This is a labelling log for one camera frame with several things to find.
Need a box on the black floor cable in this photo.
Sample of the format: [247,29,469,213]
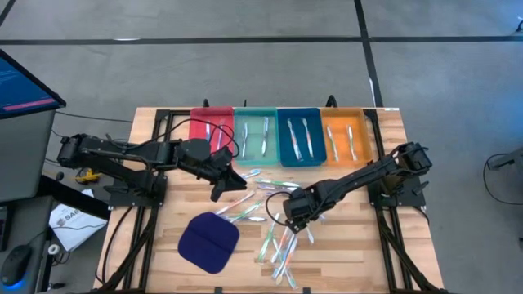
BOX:
[55,109,136,124]
[483,153,523,206]

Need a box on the black desk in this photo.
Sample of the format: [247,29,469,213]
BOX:
[0,173,111,294]

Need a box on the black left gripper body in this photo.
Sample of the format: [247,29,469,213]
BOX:
[191,146,238,189]

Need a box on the dark blue plastic bin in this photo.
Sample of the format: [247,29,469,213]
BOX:
[276,106,328,168]

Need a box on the purple cloth mat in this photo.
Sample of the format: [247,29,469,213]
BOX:
[177,211,241,275]

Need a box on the grey stand foot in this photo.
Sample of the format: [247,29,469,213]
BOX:
[488,146,523,172]

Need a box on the pile of wrapped toothbrushes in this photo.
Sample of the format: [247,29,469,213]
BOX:
[272,234,298,280]

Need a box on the orange plastic bin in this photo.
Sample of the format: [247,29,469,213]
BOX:
[320,106,375,167]

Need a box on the purple toothbrush in clear wrapper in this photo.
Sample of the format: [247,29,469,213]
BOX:
[232,215,270,224]
[257,184,288,194]

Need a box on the yellow hand tool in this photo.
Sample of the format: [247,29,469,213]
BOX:
[74,166,104,185]

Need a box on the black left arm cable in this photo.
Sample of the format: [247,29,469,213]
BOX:
[157,117,242,164]

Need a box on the light teal plastic bin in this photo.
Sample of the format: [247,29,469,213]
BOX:
[234,106,281,167]

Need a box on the white paper booklet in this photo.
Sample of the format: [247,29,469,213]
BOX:
[47,188,109,253]

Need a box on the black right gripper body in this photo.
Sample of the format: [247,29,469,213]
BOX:
[281,184,329,225]

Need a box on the pink plastic bin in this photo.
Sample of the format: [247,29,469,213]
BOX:
[188,106,236,164]

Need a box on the black computer mouse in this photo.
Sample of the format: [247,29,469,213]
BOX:
[0,243,34,287]

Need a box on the computer monitor with blue screen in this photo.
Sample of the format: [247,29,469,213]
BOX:
[0,47,67,204]

